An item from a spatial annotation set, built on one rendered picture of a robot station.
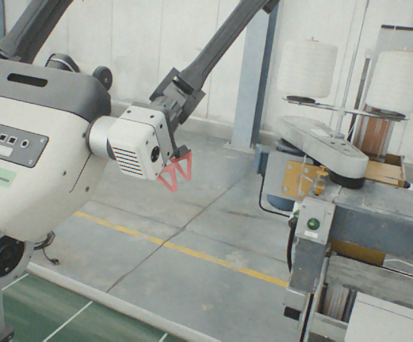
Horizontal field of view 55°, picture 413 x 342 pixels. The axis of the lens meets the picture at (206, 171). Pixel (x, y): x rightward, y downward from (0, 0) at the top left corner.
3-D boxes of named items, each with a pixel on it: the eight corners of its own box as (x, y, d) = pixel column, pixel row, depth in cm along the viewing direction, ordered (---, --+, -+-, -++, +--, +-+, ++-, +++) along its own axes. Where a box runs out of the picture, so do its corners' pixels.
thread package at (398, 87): (361, 108, 112) (376, 46, 107) (364, 102, 125) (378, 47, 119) (418, 117, 107) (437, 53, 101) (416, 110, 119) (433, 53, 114)
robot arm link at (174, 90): (159, 96, 88) (178, 112, 89) (179, 71, 94) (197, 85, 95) (144, 117, 95) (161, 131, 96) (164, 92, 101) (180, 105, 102)
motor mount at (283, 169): (261, 193, 143) (268, 150, 138) (266, 188, 149) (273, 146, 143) (341, 214, 133) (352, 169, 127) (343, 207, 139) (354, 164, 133)
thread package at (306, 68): (268, 95, 121) (278, 36, 115) (281, 89, 135) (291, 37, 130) (323, 104, 115) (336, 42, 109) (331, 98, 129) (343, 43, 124)
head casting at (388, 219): (286, 286, 106) (307, 184, 96) (304, 246, 127) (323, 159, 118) (407, 328, 95) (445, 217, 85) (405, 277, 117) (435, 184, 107)
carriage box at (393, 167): (302, 250, 133) (321, 162, 123) (319, 214, 163) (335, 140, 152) (380, 273, 125) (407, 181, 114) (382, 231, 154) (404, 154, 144)
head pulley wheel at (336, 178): (326, 183, 106) (328, 174, 105) (331, 174, 114) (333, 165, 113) (361, 191, 103) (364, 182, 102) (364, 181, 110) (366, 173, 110)
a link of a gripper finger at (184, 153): (201, 174, 113) (189, 143, 111) (192, 182, 106) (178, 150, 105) (182, 180, 116) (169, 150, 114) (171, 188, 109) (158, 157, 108)
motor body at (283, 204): (260, 207, 149) (271, 143, 141) (271, 194, 162) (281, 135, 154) (300, 218, 144) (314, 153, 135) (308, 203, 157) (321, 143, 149)
